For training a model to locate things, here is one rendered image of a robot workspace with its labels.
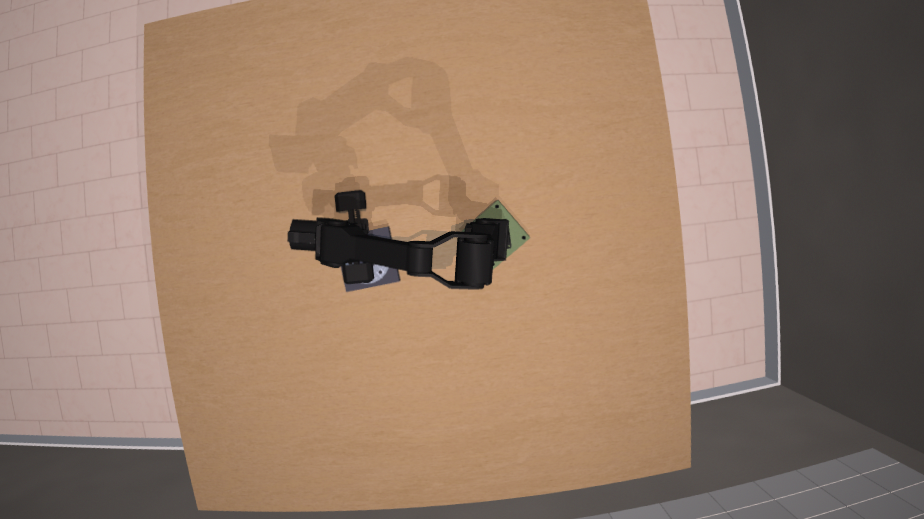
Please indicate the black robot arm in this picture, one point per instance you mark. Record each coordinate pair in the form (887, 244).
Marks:
(339, 242)

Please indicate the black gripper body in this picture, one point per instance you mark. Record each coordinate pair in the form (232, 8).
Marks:
(350, 201)

